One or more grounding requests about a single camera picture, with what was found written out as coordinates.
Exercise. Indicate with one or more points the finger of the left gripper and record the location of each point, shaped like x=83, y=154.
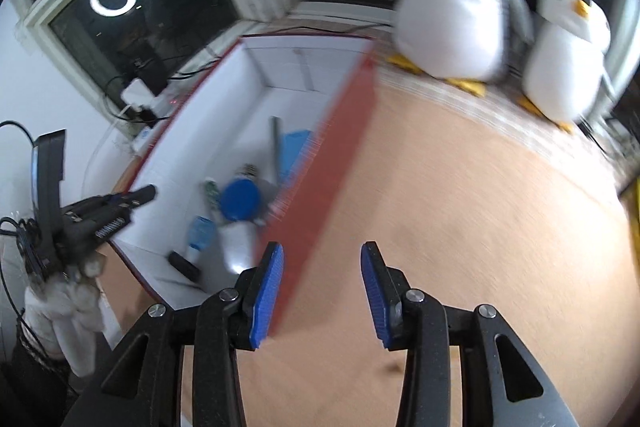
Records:
x=110, y=204

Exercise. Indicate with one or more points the white gloved hand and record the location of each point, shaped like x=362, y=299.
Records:
x=62, y=315

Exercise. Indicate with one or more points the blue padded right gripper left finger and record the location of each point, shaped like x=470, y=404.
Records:
x=140, y=384

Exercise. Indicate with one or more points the checked white cloth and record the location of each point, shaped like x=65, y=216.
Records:
x=500, y=106

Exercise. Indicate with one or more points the white usb charger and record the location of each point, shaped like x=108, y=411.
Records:
x=238, y=243

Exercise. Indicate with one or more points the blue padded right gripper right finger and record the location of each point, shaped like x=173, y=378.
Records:
x=502, y=382

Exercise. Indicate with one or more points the small plush penguin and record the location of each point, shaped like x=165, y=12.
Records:
x=565, y=66

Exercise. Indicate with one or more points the blue plastic phone stand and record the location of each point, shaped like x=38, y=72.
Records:
x=292, y=144

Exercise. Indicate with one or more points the green white lip balm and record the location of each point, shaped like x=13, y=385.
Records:
x=211, y=194

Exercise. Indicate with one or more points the yellow leaf-shaped fruit bowl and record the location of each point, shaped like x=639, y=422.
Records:
x=630, y=198

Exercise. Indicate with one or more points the blue correction tape dispenser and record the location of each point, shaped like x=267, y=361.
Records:
x=201, y=234

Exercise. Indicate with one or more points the grey metal spoon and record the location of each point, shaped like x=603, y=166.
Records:
x=271, y=185

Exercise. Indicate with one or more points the white power strip with chargers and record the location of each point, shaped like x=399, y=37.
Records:
x=145, y=90

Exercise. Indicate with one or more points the red white cardboard box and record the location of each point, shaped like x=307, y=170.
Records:
x=322, y=83

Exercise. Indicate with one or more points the black cylinder lipstick tube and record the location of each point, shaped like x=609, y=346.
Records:
x=184, y=266

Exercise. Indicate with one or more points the blue round lid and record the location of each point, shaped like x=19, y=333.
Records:
x=241, y=200

